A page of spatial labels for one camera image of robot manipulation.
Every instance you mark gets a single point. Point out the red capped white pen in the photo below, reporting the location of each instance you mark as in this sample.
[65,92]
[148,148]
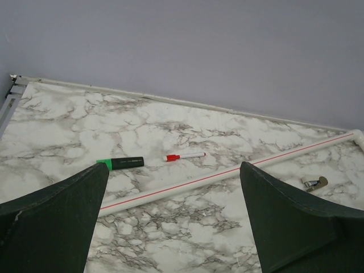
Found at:
[175,157]

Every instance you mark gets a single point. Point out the white PVC pipe frame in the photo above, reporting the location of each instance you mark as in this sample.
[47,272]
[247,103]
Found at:
[146,197]

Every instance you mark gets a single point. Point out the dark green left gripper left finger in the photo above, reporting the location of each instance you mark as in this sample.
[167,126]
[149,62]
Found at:
[50,230]

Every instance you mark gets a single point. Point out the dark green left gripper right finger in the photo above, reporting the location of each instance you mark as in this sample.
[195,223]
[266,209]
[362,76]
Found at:
[295,231]

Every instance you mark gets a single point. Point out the small grey metal piece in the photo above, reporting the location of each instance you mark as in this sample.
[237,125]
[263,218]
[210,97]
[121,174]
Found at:
[313,182]

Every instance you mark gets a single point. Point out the aluminium table edge frame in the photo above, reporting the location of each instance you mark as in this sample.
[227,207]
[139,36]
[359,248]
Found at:
[23,81]

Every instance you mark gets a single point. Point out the green black highlighter marker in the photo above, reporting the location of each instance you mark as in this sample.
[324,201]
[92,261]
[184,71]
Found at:
[122,163]

